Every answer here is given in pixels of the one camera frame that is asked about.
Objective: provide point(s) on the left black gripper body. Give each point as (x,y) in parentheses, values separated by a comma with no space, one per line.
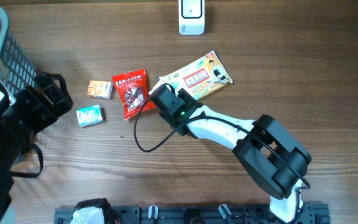
(32,112)

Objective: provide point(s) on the small teal white box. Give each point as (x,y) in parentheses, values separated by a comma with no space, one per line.
(89,115)

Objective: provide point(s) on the small orange snack box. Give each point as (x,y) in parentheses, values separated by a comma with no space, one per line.
(99,89)

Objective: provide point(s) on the red candy bag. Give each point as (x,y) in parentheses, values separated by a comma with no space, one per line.
(133,91)

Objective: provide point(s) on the cream yellow snack bag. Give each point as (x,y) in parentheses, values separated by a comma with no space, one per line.
(199,78)

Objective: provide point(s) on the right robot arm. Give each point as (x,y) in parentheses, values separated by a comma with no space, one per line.
(273,158)

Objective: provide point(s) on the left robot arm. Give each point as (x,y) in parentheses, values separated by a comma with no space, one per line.
(15,139)

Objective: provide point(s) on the white barcode scanner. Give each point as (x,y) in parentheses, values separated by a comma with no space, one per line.
(191,17)

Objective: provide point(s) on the dark grey plastic shopping basket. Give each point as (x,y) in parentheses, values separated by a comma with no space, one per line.
(21,70)

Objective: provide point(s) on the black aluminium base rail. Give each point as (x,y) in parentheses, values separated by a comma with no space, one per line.
(310,213)

